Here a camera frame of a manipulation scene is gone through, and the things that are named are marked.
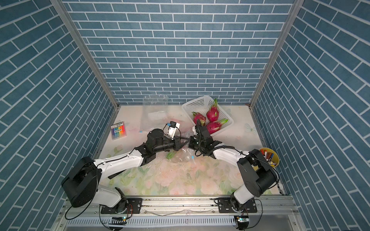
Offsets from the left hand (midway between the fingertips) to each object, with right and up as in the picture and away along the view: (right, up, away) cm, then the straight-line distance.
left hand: (192, 142), depth 75 cm
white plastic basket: (+11, +20, +43) cm, 48 cm away
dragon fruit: (+14, +7, +20) cm, 25 cm away
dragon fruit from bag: (+5, +14, +27) cm, 31 cm away
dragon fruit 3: (-14, -10, +12) cm, 21 cm away
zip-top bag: (-4, -7, 0) cm, 8 cm away
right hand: (-5, -2, +11) cm, 13 cm away
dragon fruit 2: (+15, +16, +29) cm, 37 cm away
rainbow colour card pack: (-54, +4, +27) cm, 60 cm away
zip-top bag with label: (-31, +17, +41) cm, 54 cm away
